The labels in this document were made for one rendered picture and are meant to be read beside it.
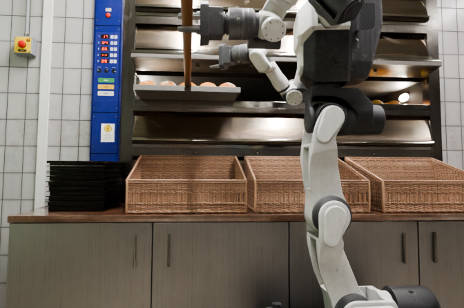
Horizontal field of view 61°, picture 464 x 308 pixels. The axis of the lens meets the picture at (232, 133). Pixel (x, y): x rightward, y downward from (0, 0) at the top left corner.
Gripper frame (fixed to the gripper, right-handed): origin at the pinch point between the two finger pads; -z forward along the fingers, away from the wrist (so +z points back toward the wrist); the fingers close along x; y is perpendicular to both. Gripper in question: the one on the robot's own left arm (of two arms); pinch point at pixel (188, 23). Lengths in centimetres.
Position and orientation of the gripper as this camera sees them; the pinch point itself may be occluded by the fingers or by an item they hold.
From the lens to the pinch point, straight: 115.4
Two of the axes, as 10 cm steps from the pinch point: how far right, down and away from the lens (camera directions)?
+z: 10.0, 0.0, 0.8
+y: -0.8, 0.8, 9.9
